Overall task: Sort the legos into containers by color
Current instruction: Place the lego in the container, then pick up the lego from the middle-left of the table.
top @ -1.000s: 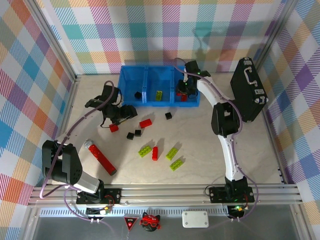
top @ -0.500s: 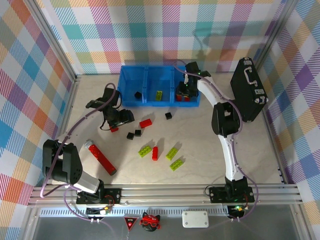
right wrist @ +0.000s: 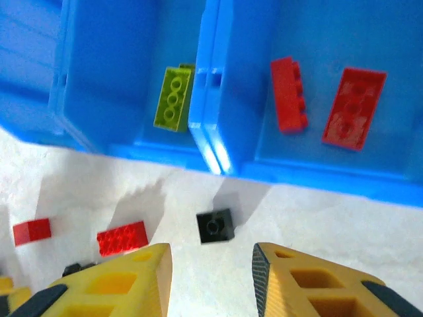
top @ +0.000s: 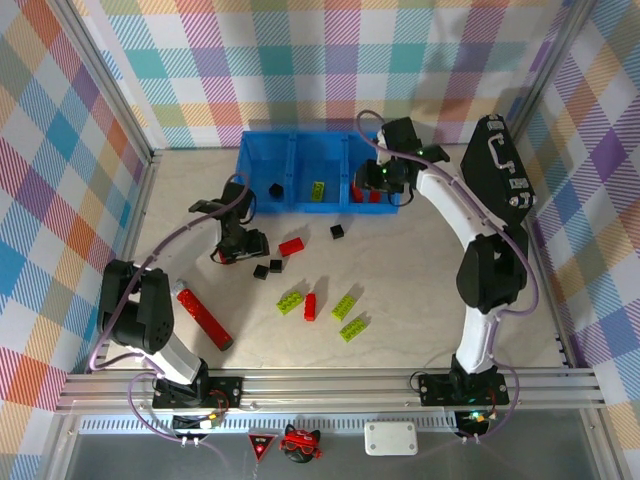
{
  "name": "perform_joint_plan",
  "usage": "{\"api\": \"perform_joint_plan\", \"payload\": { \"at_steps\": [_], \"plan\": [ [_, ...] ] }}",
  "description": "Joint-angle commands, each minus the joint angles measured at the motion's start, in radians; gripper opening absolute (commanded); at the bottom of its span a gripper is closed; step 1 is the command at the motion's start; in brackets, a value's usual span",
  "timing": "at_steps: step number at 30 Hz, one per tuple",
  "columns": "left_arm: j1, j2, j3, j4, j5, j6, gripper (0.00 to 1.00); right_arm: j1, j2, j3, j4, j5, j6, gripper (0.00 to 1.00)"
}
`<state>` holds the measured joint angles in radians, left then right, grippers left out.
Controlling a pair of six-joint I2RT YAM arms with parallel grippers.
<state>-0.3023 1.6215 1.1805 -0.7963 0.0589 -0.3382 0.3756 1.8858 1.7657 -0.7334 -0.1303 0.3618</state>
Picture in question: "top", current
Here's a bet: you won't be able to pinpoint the blue three-compartment bin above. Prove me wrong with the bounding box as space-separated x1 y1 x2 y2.
233 130 401 216

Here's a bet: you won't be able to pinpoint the red glitter tube silver cap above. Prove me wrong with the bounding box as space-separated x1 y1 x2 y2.
172 279 235 352

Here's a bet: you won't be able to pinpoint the left small connector board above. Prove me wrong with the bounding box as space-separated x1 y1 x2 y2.
172 412 224 432

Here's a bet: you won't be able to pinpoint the small connector board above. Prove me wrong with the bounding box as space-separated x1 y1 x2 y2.
457 409 494 431
172 412 224 432

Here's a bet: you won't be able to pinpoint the slotted grey metal strip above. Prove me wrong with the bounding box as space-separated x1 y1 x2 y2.
79 418 494 435

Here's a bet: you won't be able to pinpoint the black red triangle badge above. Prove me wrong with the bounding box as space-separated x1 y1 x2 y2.
247 433 275 461

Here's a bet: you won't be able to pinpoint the black cat figure red glasses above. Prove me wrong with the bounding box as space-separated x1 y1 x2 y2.
279 423 324 464

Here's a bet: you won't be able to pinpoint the white rectangular box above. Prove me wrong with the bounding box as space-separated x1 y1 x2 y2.
363 421 419 456

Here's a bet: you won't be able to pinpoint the right small connector board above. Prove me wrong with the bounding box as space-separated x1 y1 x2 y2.
457 409 494 431

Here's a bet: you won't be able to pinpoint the black case with silver handle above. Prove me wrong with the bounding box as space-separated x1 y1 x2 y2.
459 113 539 245

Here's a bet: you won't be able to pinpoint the aluminium side rail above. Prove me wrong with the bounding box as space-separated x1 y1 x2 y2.
89 149 164 374
519 214 576 371

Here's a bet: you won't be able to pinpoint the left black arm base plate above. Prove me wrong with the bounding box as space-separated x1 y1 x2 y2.
151 374 245 409

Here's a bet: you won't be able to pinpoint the aluminium mounting rail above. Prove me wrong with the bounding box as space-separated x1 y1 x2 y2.
54 368 609 416

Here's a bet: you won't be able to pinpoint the aluminium frame post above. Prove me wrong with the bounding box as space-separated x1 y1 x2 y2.
510 0 600 132
49 0 164 166

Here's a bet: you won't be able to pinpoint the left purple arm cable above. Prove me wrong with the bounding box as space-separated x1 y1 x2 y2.
87 172 251 474

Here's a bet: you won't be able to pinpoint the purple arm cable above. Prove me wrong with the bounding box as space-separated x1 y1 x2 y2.
87 172 251 474
355 109 541 446

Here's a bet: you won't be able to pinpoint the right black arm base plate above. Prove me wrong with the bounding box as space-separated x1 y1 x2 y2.
417 372 511 406

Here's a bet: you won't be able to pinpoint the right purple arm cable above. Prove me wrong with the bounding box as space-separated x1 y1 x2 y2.
355 109 541 446

